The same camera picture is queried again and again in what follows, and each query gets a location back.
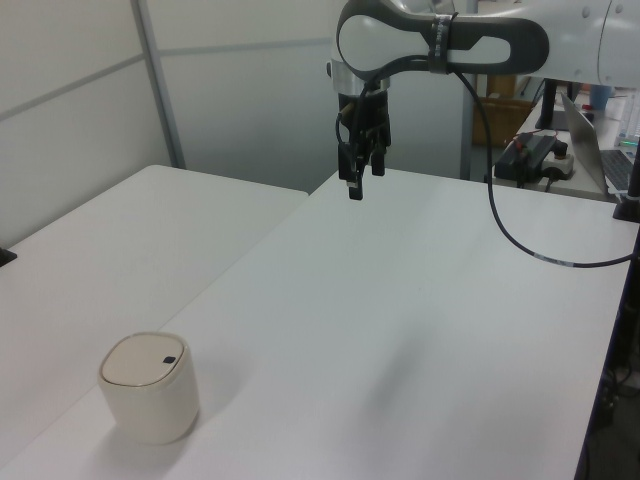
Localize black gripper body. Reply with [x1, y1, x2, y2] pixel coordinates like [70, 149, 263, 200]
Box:
[335, 88, 392, 147]

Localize black cable strap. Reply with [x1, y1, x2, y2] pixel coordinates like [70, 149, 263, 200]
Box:
[426, 12, 460, 77]

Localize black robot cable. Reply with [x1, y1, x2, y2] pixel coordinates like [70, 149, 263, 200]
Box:
[334, 12, 640, 269]

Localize brown cardboard box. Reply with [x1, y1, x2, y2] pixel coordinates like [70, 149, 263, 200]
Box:
[471, 91, 532, 149]

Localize grey partition frame post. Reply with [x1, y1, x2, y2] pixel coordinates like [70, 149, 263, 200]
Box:
[133, 0, 187, 171]

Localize small cream trash can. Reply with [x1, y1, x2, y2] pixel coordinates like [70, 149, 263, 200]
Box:
[97, 331, 200, 446]

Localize black monitor stand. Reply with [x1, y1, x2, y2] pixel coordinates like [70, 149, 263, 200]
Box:
[533, 78, 572, 132]

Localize black power supply box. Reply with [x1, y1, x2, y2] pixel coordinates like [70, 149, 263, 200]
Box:
[493, 132, 557, 189]

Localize black pole mount with clamp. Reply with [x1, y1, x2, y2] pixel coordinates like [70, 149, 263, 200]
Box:
[612, 88, 640, 224]

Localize silver laptop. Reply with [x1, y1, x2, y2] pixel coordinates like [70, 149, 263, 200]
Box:
[559, 91, 640, 197]

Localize blue cup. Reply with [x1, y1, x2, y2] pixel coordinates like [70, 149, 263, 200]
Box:
[588, 83, 614, 112]

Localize white emergency stop box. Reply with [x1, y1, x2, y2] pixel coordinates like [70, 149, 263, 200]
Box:
[540, 142, 575, 182]

